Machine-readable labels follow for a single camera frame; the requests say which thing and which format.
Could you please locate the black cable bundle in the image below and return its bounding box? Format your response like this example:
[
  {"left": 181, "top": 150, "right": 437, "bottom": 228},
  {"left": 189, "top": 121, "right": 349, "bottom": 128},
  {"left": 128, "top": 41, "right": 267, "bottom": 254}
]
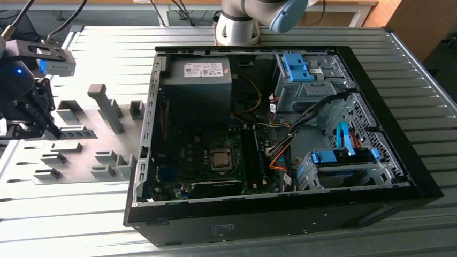
[{"left": 265, "top": 92, "right": 349, "bottom": 157}]

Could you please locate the grey parts rack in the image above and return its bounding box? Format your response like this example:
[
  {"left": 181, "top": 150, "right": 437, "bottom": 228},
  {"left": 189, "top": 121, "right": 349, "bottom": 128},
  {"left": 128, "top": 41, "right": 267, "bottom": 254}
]
[{"left": 32, "top": 83, "right": 145, "bottom": 186}]

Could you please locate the black graphics card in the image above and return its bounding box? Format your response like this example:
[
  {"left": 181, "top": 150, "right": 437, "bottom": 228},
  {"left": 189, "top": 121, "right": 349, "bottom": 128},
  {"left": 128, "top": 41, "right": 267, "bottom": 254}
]
[{"left": 188, "top": 179, "right": 244, "bottom": 199}]

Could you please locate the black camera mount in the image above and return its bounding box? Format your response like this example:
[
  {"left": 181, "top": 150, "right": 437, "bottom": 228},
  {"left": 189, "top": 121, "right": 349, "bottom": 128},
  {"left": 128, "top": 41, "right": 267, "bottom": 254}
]
[{"left": 6, "top": 39, "right": 75, "bottom": 64}]

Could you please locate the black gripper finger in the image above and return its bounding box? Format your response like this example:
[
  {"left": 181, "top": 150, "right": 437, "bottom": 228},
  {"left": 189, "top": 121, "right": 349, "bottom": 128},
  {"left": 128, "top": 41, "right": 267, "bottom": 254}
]
[
  {"left": 24, "top": 77, "right": 63, "bottom": 140},
  {"left": 0, "top": 120, "right": 46, "bottom": 140}
]

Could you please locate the blue drive carrier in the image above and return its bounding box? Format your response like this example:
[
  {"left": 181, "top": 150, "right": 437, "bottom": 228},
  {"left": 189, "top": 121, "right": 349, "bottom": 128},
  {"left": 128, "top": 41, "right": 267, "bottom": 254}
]
[{"left": 281, "top": 52, "right": 316, "bottom": 82}]

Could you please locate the CPU socket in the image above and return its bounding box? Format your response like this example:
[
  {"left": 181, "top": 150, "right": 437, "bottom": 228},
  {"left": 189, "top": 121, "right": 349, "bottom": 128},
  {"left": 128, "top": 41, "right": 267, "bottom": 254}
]
[{"left": 208, "top": 144, "right": 237, "bottom": 175}]

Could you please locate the black camera cable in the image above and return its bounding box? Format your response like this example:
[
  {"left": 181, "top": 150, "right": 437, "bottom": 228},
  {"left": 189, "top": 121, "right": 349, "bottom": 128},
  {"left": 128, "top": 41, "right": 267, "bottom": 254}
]
[{"left": 2, "top": 0, "right": 36, "bottom": 38}]

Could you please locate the grey power supply unit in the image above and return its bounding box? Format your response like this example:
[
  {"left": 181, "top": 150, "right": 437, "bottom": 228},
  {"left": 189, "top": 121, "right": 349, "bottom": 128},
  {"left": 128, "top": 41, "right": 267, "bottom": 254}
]
[{"left": 160, "top": 56, "right": 233, "bottom": 129}]

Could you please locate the silver CPU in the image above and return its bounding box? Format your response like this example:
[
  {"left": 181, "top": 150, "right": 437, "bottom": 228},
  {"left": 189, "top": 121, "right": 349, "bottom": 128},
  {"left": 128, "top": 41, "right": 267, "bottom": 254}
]
[{"left": 212, "top": 151, "right": 233, "bottom": 169}]

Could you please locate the blue disk carrier with disk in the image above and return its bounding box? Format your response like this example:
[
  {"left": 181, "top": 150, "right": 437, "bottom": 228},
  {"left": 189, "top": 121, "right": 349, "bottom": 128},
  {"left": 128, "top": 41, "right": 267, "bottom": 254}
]
[{"left": 309, "top": 148, "right": 380, "bottom": 165}]

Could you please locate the metal drive cage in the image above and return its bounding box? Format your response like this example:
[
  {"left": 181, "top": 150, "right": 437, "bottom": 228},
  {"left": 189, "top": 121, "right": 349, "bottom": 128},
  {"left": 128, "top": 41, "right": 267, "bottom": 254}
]
[{"left": 275, "top": 52, "right": 359, "bottom": 115}]

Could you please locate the thin orange wire loop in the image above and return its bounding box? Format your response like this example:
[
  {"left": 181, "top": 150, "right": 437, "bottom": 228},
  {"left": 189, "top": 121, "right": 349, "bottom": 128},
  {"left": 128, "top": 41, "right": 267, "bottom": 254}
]
[{"left": 231, "top": 74, "right": 263, "bottom": 115}]

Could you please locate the metal disk bay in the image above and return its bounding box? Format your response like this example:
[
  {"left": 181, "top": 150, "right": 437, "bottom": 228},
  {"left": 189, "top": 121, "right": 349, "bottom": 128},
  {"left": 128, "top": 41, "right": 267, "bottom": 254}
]
[{"left": 295, "top": 157, "right": 403, "bottom": 191}]

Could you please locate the green motherboard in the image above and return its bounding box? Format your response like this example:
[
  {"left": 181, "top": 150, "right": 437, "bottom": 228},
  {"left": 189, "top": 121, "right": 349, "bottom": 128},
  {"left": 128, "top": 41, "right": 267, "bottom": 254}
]
[{"left": 149, "top": 125, "right": 285, "bottom": 200}]

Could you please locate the blue bay latch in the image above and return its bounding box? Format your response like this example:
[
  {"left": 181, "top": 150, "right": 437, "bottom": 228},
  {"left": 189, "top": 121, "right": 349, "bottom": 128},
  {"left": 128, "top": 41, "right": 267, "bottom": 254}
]
[{"left": 296, "top": 165, "right": 309, "bottom": 185}]

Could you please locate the grey camera cable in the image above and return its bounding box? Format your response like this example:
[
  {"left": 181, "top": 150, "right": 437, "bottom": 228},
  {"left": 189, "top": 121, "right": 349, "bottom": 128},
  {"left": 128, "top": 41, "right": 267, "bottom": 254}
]
[{"left": 46, "top": 0, "right": 88, "bottom": 42}]

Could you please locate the dark installed RAM stick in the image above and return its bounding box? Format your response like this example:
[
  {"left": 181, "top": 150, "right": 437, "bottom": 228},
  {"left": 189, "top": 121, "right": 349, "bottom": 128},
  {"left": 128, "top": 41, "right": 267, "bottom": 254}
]
[{"left": 252, "top": 127, "right": 268, "bottom": 186}]

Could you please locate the black PC case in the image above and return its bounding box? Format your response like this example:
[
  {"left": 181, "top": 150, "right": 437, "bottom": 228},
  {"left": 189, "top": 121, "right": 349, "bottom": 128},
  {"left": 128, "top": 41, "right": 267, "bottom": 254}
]
[{"left": 123, "top": 45, "right": 445, "bottom": 247}]

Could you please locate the orange wire bundle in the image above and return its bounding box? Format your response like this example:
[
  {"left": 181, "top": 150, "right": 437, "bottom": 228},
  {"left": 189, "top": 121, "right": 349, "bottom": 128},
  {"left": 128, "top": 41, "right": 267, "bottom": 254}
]
[{"left": 268, "top": 139, "right": 292, "bottom": 171}]

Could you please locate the wooden cabinet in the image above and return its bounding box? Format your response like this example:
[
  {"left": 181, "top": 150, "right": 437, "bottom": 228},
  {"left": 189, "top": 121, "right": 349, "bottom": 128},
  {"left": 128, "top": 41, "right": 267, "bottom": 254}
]
[{"left": 364, "top": 0, "right": 457, "bottom": 63}]

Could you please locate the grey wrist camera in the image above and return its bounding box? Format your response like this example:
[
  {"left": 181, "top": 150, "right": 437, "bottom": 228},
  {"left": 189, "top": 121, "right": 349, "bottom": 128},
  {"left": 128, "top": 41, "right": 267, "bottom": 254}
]
[{"left": 35, "top": 57, "right": 78, "bottom": 78}]

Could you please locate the blue flat data cable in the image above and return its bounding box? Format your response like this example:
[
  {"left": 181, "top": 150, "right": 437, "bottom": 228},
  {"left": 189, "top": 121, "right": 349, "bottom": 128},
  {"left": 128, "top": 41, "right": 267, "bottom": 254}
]
[{"left": 336, "top": 121, "right": 356, "bottom": 156}]

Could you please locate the black RAM slot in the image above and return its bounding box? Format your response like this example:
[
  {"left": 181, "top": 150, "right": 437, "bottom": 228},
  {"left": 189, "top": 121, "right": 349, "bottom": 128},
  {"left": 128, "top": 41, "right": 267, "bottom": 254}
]
[{"left": 241, "top": 123, "right": 259, "bottom": 190}]

